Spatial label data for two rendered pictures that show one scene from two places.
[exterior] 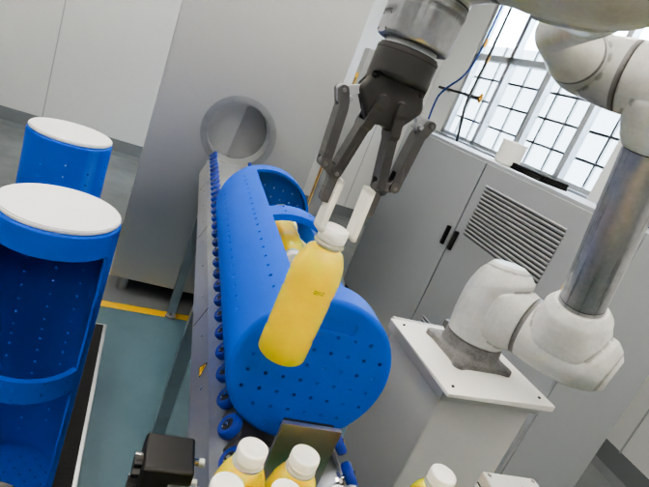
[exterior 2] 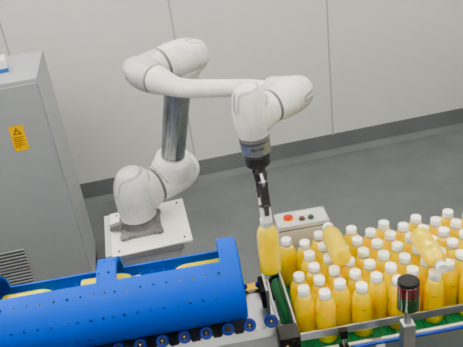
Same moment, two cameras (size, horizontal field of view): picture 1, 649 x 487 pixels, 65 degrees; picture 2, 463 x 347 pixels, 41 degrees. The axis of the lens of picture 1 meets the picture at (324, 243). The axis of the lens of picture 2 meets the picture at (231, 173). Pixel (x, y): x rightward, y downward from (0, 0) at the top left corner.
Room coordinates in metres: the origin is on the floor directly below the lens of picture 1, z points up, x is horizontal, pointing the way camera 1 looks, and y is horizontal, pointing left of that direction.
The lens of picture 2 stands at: (0.26, 1.59, 2.45)
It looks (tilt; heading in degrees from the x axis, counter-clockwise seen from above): 29 degrees down; 286
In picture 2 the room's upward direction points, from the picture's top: 8 degrees counter-clockwise
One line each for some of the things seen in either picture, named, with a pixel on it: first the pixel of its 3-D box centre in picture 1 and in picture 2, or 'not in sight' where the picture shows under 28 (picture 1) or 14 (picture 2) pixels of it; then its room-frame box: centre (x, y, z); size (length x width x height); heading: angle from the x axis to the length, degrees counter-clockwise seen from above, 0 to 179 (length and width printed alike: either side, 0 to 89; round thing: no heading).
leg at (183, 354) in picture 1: (175, 379); not in sight; (1.65, 0.33, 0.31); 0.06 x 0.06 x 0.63; 20
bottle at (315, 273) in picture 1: (304, 298); (268, 246); (0.63, 0.00, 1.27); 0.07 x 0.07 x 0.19
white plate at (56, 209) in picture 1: (60, 208); not in sight; (1.13, 0.62, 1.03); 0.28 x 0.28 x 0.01
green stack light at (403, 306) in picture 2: not in sight; (408, 300); (0.20, 0.12, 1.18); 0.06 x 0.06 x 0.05
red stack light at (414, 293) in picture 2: not in sight; (408, 288); (0.20, 0.12, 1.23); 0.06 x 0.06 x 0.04
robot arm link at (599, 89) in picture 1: (595, 69); (144, 72); (1.09, -0.36, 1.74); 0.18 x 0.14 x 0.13; 143
